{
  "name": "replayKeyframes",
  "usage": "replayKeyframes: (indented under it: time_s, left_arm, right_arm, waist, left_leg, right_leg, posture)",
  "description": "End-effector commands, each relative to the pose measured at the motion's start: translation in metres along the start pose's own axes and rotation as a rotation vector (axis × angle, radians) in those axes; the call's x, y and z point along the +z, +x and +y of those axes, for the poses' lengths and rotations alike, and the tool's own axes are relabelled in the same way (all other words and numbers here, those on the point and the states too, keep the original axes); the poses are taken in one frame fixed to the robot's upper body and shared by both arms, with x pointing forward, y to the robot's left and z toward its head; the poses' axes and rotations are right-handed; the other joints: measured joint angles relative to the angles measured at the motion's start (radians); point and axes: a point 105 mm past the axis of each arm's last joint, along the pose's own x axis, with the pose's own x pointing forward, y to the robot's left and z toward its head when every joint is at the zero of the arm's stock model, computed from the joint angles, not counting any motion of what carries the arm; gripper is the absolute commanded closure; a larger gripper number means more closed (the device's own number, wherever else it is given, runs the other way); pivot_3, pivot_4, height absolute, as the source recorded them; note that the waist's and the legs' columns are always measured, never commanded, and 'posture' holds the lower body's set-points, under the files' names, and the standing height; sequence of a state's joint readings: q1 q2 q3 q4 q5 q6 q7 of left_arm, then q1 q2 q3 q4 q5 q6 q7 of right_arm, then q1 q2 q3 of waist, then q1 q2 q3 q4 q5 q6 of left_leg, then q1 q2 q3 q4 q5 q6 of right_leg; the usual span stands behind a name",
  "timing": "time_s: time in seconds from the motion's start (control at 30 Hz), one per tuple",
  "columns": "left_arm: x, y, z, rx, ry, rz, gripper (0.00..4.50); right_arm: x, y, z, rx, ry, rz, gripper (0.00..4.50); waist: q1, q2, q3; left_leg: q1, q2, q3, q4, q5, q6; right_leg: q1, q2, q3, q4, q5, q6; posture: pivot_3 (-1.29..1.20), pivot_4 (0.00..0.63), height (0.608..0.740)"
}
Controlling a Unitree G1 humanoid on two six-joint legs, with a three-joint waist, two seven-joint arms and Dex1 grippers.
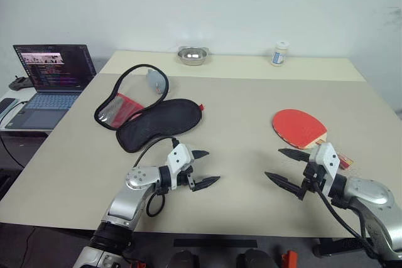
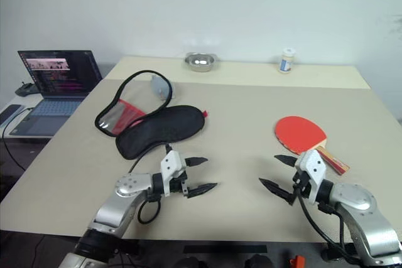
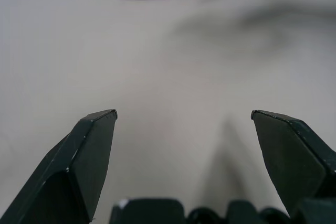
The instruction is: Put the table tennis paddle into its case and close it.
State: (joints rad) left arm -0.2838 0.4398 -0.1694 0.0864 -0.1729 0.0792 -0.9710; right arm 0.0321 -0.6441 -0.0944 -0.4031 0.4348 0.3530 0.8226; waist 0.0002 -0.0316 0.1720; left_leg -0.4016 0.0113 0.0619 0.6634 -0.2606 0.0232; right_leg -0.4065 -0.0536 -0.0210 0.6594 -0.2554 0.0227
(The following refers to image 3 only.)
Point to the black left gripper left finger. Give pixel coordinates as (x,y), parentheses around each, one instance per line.
(78,171)

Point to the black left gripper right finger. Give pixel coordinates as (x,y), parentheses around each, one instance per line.
(288,155)

